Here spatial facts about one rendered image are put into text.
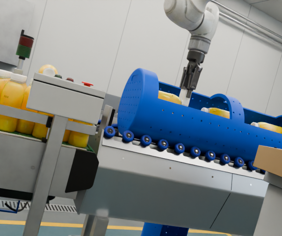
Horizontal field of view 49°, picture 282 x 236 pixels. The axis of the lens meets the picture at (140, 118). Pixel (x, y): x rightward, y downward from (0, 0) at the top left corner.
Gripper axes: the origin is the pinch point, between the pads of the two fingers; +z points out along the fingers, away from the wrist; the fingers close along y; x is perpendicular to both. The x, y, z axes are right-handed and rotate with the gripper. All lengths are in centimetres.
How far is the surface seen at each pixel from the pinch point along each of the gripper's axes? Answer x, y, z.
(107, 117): 32.0, -5.0, 16.1
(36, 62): 65, 323, -11
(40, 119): 57, -21, 21
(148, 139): 15.9, -11.2, 20.0
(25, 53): 68, 33, -1
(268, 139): -37.0, -14.6, 7.6
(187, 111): 4.4, -14.3, 5.7
